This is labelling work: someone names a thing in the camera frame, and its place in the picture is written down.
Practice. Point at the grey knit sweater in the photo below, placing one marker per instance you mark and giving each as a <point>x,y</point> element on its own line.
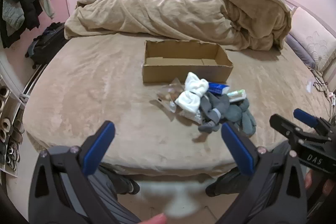
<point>10,16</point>

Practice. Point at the beige duvet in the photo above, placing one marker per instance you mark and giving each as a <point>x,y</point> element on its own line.
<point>170,11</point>

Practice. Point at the white shoe rack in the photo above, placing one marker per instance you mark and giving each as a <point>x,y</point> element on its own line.
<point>15,82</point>

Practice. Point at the blue tissue packet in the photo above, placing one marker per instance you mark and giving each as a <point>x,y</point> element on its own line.
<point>218,88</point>

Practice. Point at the white socks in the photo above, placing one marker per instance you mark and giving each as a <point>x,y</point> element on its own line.
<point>190,100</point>

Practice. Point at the person's right hand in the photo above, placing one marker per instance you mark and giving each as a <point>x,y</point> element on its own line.
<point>329,187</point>

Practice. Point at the grey-purple pillow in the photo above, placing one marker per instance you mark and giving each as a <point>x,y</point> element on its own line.
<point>298,49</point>

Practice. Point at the clear plastic snack bag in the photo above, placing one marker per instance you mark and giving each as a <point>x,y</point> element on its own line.
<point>168,94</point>

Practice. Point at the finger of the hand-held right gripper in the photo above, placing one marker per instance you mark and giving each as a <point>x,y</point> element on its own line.
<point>282,123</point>
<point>304,117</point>

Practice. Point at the person's left foot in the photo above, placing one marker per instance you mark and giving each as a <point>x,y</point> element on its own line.
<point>123,182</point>

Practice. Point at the floral cream pillow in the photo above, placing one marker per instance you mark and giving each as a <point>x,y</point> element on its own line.
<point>312,35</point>

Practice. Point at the white and green tube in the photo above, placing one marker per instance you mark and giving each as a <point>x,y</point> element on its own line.
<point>236,95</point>

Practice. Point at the cardboard box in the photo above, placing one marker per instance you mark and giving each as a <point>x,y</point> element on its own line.
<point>183,73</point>

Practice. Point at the grey-green sock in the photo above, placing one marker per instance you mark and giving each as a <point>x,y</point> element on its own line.
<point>244,119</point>

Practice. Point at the row of shoes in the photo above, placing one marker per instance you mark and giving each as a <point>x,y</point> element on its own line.
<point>9,129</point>

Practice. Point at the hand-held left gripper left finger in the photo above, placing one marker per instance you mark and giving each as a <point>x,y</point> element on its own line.
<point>98,146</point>

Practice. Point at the coat rack pole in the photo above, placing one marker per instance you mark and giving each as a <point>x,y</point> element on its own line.
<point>67,1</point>

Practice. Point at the black suitcase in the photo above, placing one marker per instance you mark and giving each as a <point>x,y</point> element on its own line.
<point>47,43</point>

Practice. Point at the bed with beige sheet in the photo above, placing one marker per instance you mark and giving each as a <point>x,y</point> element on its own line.
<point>92,95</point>

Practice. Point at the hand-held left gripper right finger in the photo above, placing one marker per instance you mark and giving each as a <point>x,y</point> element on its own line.
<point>237,146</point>

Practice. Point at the person's right foot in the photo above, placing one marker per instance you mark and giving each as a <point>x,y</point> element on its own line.
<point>225,183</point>

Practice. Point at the small clear plastic bag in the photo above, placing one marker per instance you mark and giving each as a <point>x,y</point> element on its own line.
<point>190,116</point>

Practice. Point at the dark grey striped sock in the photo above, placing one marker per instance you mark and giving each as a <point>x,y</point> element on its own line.
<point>212,108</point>

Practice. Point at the person's foot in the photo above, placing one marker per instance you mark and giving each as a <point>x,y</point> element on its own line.
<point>225,183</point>
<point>123,182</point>

